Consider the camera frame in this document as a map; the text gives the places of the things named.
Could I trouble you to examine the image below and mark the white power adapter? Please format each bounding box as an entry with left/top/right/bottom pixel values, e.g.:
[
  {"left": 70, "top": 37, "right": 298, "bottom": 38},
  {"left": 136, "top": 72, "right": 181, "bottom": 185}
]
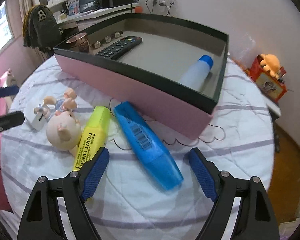
[{"left": 24, "top": 104, "right": 49, "bottom": 131}]

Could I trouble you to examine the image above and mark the pink pig figurine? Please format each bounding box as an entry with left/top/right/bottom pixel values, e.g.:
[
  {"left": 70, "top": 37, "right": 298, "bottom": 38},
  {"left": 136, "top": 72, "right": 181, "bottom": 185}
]
[{"left": 33, "top": 88, "right": 82, "bottom": 157}]

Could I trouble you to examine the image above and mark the yellow highlighter marker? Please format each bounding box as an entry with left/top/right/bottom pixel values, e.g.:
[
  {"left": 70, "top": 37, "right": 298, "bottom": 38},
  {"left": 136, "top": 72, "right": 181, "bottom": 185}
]
[{"left": 72, "top": 106, "right": 110, "bottom": 171}]

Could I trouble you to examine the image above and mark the blue highlighter marker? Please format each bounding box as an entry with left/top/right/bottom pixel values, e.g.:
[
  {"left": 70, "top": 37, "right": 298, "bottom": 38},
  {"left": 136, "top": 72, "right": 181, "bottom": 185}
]
[{"left": 114, "top": 101, "right": 184, "bottom": 190}]

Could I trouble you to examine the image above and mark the black remote control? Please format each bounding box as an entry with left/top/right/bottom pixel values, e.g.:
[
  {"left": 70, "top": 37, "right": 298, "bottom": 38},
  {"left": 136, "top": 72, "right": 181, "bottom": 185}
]
[{"left": 95, "top": 36, "right": 143, "bottom": 60}]

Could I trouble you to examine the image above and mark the blue capped glue bottle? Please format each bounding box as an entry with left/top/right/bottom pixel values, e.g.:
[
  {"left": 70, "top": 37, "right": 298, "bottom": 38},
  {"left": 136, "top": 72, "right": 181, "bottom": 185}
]
[{"left": 178, "top": 55, "right": 213, "bottom": 92}]

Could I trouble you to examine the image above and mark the dark jacket on chair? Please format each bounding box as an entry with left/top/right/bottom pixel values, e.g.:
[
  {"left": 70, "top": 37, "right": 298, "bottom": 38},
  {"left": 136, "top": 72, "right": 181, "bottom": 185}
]
[{"left": 22, "top": 4, "right": 62, "bottom": 53}]

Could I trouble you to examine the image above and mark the white striped tablecloth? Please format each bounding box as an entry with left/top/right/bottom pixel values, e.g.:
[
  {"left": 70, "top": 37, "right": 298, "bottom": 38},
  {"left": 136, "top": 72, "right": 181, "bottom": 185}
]
[{"left": 0, "top": 61, "right": 274, "bottom": 239}]

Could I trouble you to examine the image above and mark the white desk with drawers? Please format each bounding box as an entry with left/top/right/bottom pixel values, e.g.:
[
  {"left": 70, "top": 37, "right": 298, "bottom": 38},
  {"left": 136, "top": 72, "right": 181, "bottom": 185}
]
[{"left": 57, "top": 3, "right": 140, "bottom": 32}]

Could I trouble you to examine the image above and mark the red cartoon storage box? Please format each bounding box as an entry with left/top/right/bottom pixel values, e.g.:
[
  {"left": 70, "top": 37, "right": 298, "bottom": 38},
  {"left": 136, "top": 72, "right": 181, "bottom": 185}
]
[{"left": 249, "top": 55, "right": 288, "bottom": 103}]

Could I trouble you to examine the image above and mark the orange octopus plush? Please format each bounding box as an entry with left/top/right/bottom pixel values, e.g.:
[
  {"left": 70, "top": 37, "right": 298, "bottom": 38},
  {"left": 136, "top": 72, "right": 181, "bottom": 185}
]
[{"left": 260, "top": 54, "right": 281, "bottom": 80}]

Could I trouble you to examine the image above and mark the orange capped bottle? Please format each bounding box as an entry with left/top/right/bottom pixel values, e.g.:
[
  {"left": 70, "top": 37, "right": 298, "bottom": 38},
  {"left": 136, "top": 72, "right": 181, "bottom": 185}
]
[{"left": 134, "top": 6, "right": 143, "bottom": 14}]

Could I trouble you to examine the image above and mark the pink and black tray box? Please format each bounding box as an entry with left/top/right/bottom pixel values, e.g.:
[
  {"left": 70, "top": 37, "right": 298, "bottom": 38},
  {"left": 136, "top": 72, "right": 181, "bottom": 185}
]
[{"left": 55, "top": 13, "right": 229, "bottom": 140}]

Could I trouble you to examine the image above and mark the clear plastic bag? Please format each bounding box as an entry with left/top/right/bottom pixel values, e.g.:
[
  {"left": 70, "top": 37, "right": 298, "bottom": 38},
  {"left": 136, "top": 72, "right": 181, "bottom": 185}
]
[{"left": 229, "top": 32, "right": 259, "bottom": 67}]

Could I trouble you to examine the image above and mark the wall power socket strip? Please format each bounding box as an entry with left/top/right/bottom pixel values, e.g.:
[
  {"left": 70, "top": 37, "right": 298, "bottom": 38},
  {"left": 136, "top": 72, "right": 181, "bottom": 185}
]
[{"left": 154, "top": 0, "right": 178, "bottom": 6}]

